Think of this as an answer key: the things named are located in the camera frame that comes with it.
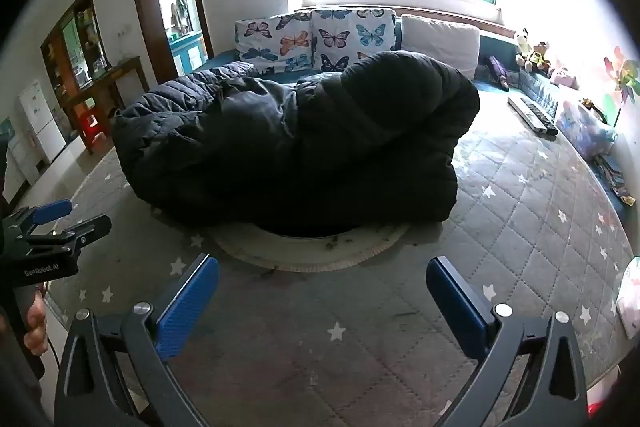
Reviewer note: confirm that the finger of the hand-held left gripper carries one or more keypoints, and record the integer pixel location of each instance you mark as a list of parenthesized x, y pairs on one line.
[(52, 210), (85, 228)]

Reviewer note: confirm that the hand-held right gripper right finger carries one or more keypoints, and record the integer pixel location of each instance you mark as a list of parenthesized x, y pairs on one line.
[(460, 307)]

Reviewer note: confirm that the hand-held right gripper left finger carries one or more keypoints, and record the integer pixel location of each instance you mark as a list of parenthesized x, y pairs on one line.
[(187, 307)]

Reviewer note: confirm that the black down jacket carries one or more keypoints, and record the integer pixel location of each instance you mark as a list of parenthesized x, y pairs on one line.
[(300, 147)]

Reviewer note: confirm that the person's left forearm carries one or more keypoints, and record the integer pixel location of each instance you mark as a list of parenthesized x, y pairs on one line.
[(15, 387)]

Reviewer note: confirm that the hanging clothes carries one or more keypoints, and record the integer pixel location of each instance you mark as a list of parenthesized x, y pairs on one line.
[(181, 12)]

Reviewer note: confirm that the person's left hand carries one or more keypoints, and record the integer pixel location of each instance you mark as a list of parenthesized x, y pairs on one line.
[(36, 324)]

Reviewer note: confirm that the white low cabinet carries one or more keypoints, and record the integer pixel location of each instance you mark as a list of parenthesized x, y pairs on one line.
[(22, 167)]

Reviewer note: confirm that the white refrigerator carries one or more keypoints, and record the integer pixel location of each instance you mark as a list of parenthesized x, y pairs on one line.
[(40, 122)]

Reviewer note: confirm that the red plastic stool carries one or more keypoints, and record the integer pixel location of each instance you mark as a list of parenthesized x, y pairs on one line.
[(600, 407), (92, 124)]

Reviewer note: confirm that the round white mat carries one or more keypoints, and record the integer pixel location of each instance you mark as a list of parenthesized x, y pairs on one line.
[(280, 252)]

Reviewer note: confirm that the grey quilted star bed mat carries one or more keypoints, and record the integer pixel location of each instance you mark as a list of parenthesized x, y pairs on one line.
[(525, 217)]

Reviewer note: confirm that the brown wooden table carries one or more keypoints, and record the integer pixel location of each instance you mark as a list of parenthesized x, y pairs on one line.
[(120, 74)]

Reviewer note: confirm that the white plastic packet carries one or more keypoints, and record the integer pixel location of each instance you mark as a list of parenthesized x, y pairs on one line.
[(631, 297)]

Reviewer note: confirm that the wooden glass cabinet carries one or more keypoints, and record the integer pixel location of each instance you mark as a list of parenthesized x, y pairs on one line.
[(75, 37)]

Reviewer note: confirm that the blue kitchen cabinet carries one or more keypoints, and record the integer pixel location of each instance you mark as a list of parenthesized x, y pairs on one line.
[(187, 49)]

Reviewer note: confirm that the clear plastic bag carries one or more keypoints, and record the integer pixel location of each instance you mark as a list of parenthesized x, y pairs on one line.
[(585, 127)]

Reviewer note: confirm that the purple folded umbrella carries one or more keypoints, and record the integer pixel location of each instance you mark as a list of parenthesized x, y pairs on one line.
[(497, 69)]

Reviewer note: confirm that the pink plush toy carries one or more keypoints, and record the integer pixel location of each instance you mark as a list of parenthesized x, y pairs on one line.
[(565, 78)]

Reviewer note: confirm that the brown plush toy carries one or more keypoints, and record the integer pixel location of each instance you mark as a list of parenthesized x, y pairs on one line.
[(540, 56)]

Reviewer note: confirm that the butterfly print pillow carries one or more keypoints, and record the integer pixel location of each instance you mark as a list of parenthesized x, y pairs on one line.
[(345, 34), (270, 39)]

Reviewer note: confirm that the white pillow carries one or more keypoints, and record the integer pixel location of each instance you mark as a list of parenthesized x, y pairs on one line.
[(440, 39)]

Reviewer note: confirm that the panda plush toy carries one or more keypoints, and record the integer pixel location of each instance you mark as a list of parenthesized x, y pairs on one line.
[(523, 44)]

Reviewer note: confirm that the colourful pinwheel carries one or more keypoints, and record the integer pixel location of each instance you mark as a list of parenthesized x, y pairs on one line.
[(622, 77)]

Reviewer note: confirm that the brown wooden door frame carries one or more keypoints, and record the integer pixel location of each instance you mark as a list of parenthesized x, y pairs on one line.
[(142, 7)]

